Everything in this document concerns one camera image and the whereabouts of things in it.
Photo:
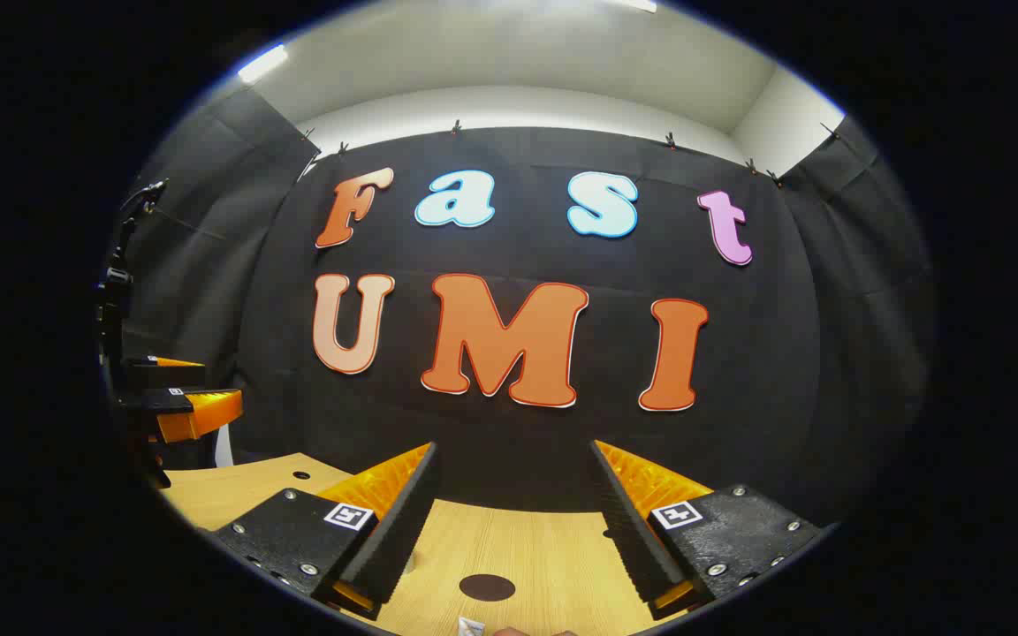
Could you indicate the dark round coaster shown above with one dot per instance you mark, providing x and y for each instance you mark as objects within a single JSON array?
[{"x": 487, "y": 587}]

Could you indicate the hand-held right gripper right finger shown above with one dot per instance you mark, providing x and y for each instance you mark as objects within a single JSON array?
[{"x": 628, "y": 539}]

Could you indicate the ceiling light strip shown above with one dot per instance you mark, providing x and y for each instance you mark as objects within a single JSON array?
[{"x": 262, "y": 64}]

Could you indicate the black backdrop cloth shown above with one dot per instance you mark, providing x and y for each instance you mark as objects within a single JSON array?
[{"x": 509, "y": 433}]

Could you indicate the white toothpaste tube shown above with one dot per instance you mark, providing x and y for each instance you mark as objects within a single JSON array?
[{"x": 471, "y": 626}]

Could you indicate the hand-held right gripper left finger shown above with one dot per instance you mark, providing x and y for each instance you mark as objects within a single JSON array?
[{"x": 398, "y": 539}]

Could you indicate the wooden desktop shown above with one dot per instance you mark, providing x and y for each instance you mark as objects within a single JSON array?
[{"x": 527, "y": 548}]

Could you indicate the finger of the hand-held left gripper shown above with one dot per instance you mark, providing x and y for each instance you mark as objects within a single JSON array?
[
  {"x": 204, "y": 413},
  {"x": 160, "y": 373}
]

